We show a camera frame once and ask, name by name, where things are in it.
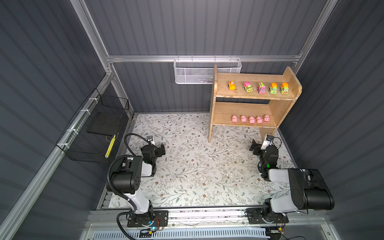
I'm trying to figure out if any pink toy pig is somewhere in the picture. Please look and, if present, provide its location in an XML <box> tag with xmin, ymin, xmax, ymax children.
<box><xmin>249</xmin><ymin>116</ymin><xmax>256</xmax><ymax>125</ymax></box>
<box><xmin>232</xmin><ymin>115</ymin><xmax>238</xmax><ymax>124</ymax></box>
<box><xmin>264</xmin><ymin>115</ymin><xmax>271</xmax><ymax>123</ymax></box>
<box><xmin>241</xmin><ymin>115</ymin><xmax>248</xmax><ymax>123</ymax></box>
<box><xmin>256</xmin><ymin>116</ymin><xmax>264</xmax><ymax>124</ymax></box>

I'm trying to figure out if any pink toy pig bottom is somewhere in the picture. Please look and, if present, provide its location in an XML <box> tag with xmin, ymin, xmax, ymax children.
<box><xmin>249</xmin><ymin>116</ymin><xmax>256</xmax><ymax>125</ymax></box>

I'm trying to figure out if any pink green striped toy truck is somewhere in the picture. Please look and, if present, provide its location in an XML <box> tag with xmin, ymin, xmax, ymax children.
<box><xmin>257</xmin><ymin>82</ymin><xmax>266</xmax><ymax>94</ymax></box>

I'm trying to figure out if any orange green mixer toy truck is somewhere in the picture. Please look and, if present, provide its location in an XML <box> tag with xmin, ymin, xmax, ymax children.
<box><xmin>269</xmin><ymin>83</ymin><xmax>278</xmax><ymax>95</ymax></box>

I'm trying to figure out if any orange toy car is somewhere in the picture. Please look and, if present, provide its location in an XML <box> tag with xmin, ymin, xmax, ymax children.
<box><xmin>228</xmin><ymin>81</ymin><xmax>236</xmax><ymax>91</ymax></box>

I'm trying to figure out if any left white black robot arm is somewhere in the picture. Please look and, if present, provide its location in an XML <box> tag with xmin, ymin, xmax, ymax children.
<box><xmin>107</xmin><ymin>144</ymin><xmax>166</xmax><ymax>226</ymax></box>

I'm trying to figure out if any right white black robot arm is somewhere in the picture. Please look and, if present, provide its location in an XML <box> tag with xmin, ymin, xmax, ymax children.
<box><xmin>245</xmin><ymin>135</ymin><xmax>335</xmax><ymax>224</ymax></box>

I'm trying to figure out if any wooden two-tier shelf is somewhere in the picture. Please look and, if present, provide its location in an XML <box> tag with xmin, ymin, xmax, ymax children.
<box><xmin>208</xmin><ymin>67</ymin><xmax>303</xmax><ymax>140</ymax></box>

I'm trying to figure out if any floral patterned table mat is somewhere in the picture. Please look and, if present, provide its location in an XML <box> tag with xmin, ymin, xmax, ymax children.
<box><xmin>107</xmin><ymin>112</ymin><xmax>301</xmax><ymax>209</ymax></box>

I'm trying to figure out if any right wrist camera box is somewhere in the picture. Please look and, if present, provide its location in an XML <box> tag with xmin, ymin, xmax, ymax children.
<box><xmin>261</xmin><ymin>135</ymin><xmax>274</xmax><ymax>151</ymax></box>

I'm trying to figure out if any black wire mesh basket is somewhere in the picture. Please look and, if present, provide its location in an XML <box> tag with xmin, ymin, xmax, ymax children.
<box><xmin>57</xmin><ymin>90</ymin><xmax>130</xmax><ymax>164</ymax></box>

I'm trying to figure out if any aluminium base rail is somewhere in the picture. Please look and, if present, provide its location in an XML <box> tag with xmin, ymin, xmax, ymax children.
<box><xmin>85</xmin><ymin>206</ymin><xmax>330</xmax><ymax>230</ymax></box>

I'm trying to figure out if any white perforated cable tray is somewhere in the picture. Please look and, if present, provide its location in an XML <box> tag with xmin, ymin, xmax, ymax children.
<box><xmin>89</xmin><ymin>227</ymin><xmax>271</xmax><ymax>240</ymax></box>

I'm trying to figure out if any white wire mesh basket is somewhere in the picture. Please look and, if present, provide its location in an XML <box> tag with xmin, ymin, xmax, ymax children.
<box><xmin>173</xmin><ymin>58</ymin><xmax>242</xmax><ymax>85</ymax></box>

